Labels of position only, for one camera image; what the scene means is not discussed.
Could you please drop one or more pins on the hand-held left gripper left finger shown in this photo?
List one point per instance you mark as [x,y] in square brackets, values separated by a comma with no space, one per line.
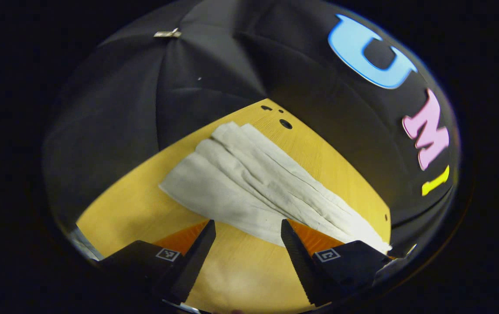
[197,257]

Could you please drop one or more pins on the white jeans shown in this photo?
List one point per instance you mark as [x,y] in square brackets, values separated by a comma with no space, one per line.
[240,183]

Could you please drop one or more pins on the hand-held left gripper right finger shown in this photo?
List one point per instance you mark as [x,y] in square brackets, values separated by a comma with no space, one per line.
[295,261]

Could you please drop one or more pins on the silver cloth clip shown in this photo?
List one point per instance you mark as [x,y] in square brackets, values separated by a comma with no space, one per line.
[167,33]

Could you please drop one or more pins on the black backdrop cloth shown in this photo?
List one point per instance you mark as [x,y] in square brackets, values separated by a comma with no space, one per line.
[145,109]

